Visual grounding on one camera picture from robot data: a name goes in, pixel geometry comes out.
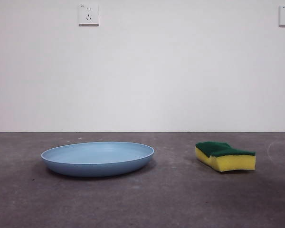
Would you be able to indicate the light blue round plate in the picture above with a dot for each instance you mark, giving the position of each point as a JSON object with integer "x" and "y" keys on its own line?
{"x": 97, "y": 159}

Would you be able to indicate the yellow sponge with green pad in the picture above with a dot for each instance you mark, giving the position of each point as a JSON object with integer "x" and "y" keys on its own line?
{"x": 235, "y": 161}

